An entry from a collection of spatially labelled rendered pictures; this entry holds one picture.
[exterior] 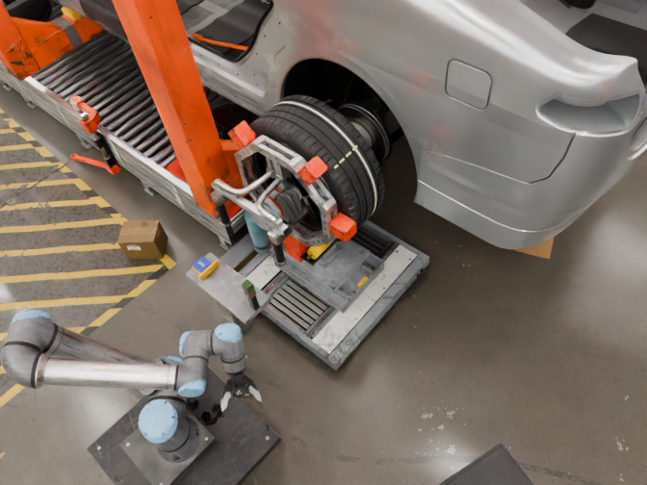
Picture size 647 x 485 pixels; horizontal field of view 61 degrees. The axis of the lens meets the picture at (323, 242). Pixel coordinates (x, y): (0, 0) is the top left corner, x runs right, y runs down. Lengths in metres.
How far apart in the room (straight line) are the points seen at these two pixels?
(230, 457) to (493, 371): 1.34
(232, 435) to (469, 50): 1.78
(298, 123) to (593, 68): 1.07
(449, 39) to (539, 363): 1.74
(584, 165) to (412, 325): 1.38
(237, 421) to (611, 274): 2.14
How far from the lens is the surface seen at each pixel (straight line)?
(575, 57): 1.81
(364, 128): 2.58
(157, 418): 2.30
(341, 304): 2.89
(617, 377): 3.10
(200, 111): 2.45
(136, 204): 3.82
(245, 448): 2.50
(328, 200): 2.21
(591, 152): 1.97
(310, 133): 2.21
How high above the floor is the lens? 2.66
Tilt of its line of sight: 54 degrees down
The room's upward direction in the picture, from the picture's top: 8 degrees counter-clockwise
